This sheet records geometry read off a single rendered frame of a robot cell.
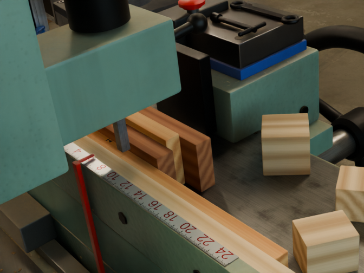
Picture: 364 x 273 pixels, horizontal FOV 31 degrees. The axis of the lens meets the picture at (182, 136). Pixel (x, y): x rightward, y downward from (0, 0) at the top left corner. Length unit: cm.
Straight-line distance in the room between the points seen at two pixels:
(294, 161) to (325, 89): 213
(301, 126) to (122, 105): 18
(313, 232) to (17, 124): 23
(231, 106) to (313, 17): 284
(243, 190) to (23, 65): 26
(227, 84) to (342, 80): 216
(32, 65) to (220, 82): 28
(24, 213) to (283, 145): 29
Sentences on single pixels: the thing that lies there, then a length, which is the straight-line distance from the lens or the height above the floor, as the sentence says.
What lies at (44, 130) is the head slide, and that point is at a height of 104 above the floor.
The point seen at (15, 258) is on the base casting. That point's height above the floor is 80.
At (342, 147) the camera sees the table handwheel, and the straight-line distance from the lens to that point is 82.
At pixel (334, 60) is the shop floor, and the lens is 299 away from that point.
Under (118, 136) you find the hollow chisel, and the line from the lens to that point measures 59.
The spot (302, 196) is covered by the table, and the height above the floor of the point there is 90.
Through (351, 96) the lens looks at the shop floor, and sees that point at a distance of 268.
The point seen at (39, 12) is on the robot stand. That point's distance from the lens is 149.
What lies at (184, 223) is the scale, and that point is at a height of 96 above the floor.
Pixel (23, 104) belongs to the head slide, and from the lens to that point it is 45.
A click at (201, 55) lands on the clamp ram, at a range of 65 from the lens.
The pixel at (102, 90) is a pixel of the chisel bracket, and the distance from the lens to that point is 52.
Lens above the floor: 126
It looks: 31 degrees down
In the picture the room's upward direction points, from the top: 8 degrees counter-clockwise
